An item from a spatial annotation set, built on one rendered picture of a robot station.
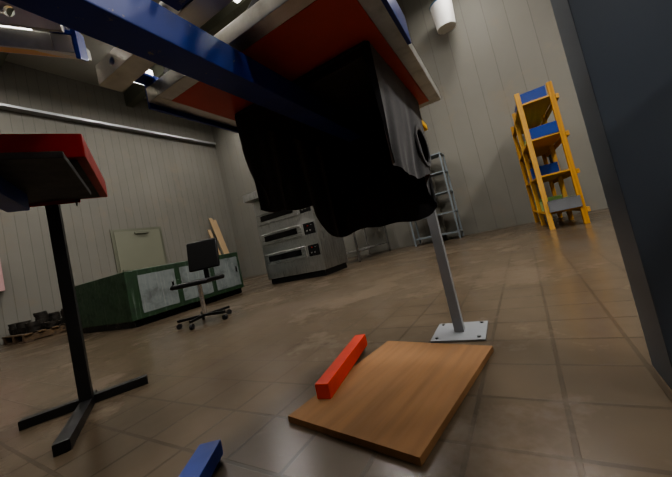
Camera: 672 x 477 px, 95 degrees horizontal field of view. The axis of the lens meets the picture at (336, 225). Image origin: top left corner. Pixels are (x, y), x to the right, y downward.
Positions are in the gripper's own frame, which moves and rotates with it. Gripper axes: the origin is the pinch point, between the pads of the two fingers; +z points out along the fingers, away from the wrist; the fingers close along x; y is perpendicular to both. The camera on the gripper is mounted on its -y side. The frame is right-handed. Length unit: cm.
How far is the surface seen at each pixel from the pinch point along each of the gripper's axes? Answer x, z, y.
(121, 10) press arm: -41.7, 14.6, 3.0
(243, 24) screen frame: -18.8, 5.0, 4.8
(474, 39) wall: 719, -327, 68
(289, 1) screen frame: -18.5, 6.6, 15.8
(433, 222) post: 75, 52, 12
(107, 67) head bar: -27.0, 0.6, -29.2
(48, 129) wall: 275, -378, -870
